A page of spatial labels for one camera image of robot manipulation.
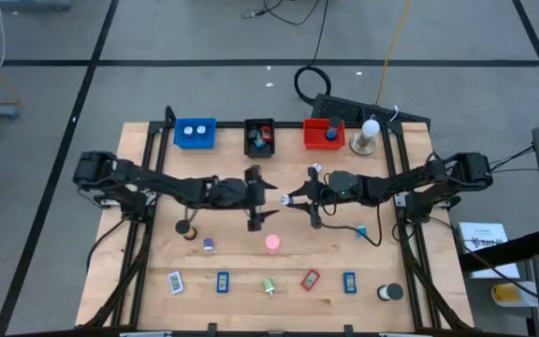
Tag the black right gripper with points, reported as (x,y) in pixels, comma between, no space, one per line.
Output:
(342,185)

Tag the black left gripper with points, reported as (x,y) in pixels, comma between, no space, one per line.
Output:
(232,192)

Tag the pink hourglass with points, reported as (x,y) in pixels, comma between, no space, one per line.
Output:
(272,242)

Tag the small teal digital display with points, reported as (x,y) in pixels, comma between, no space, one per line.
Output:
(260,143)

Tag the blue power adapter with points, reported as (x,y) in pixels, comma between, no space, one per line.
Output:
(362,232)

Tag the small red digital display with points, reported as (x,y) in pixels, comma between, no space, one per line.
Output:
(310,280)
(266,133)

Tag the blue sand hourglass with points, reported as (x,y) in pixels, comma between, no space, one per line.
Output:
(331,135)

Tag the small blue digital display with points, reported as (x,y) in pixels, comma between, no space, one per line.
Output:
(222,282)
(349,282)

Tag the white power adapter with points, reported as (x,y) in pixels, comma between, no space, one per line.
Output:
(187,131)

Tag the white sand hourglass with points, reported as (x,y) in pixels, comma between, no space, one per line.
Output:
(395,291)

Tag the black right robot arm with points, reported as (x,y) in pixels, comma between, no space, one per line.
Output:
(414,180)

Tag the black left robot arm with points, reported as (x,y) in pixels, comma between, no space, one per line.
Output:
(157,180)

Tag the black plastic basket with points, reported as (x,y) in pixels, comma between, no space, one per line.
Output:
(251,150)

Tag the red plastic basket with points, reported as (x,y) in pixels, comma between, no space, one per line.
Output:
(314,138)

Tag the blue plastic basket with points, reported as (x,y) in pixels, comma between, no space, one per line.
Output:
(204,142)

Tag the orange sand hourglass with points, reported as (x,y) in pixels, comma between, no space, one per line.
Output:
(183,227)

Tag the white bulb table lamp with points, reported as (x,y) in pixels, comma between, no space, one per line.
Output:
(370,127)

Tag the small white digital display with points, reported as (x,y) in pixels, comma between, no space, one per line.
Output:
(175,282)

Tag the white printed booklet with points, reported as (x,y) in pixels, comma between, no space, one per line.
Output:
(485,234)

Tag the black aluminium table frame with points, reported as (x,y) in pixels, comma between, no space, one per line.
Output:
(232,125)

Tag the grey metal bracket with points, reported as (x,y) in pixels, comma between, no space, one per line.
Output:
(400,200)
(108,202)

